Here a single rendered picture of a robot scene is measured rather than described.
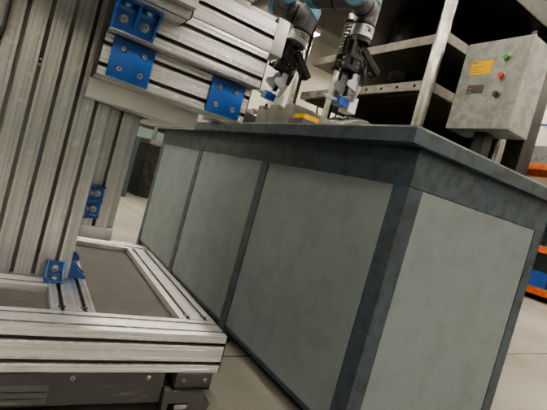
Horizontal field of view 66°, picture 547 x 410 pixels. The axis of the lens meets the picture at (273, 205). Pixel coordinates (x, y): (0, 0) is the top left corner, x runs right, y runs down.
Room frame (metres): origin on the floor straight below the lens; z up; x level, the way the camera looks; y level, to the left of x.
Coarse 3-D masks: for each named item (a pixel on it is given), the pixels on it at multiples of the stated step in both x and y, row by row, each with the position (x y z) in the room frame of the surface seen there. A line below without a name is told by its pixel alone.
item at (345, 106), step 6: (324, 96) 1.41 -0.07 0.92; (330, 96) 1.42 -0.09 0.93; (336, 96) 1.44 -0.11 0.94; (348, 96) 1.45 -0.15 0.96; (336, 102) 1.44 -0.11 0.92; (342, 102) 1.43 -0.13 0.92; (348, 102) 1.45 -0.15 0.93; (354, 102) 1.45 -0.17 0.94; (342, 108) 1.47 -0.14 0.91; (348, 108) 1.45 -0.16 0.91; (354, 108) 1.46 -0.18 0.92; (348, 114) 1.48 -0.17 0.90; (354, 114) 1.46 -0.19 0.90
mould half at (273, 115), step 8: (288, 104) 1.51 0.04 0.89; (296, 104) 1.48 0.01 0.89; (264, 112) 1.65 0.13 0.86; (272, 112) 1.60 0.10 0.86; (280, 112) 1.55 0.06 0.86; (288, 112) 1.50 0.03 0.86; (296, 112) 1.49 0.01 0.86; (304, 112) 1.51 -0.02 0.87; (312, 112) 1.52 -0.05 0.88; (256, 120) 1.69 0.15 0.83; (264, 120) 1.64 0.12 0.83; (272, 120) 1.58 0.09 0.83; (280, 120) 1.53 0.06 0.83; (320, 120) 1.55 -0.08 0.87; (328, 120) 1.56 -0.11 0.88; (344, 120) 1.67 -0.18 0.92; (352, 120) 1.63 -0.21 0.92; (360, 120) 1.64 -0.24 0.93
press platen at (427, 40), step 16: (368, 48) 2.55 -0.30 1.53; (384, 48) 2.43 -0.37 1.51; (400, 48) 2.32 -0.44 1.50; (416, 48) 2.25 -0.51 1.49; (448, 48) 2.15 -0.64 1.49; (464, 48) 2.15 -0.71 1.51; (320, 64) 2.94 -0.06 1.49; (384, 64) 2.61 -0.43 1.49; (400, 64) 2.54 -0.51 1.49; (416, 64) 2.47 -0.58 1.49; (448, 64) 2.35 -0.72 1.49; (368, 80) 2.99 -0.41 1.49; (384, 80) 2.90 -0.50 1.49; (416, 80) 2.73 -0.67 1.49; (448, 80) 2.58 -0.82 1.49
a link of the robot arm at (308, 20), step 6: (300, 6) 1.59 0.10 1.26; (306, 6) 1.59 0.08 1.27; (300, 12) 1.59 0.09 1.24; (306, 12) 1.59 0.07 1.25; (312, 12) 1.59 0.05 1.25; (318, 12) 1.60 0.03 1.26; (300, 18) 1.59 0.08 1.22; (306, 18) 1.59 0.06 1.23; (312, 18) 1.59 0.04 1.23; (318, 18) 1.62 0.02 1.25; (294, 24) 1.61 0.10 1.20; (300, 24) 1.59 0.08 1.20; (306, 24) 1.59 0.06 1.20; (312, 24) 1.60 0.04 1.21; (306, 30) 1.59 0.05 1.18; (312, 30) 1.61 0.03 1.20
